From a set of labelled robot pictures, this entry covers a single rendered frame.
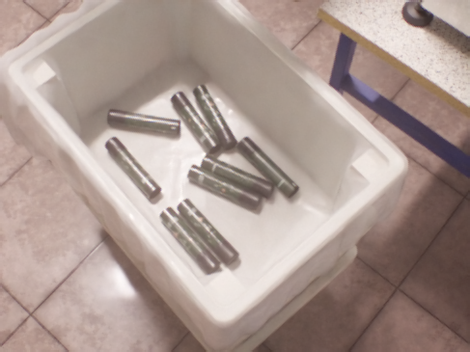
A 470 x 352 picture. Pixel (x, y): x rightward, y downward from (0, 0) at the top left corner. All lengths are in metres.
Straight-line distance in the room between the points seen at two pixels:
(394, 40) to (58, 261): 1.06
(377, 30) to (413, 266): 0.81
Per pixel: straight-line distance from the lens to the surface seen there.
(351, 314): 1.68
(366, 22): 1.12
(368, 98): 1.42
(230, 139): 1.28
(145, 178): 1.25
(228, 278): 0.98
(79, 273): 1.72
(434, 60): 1.10
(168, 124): 1.30
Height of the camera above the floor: 1.61
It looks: 65 degrees down
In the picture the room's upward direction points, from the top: 1 degrees counter-clockwise
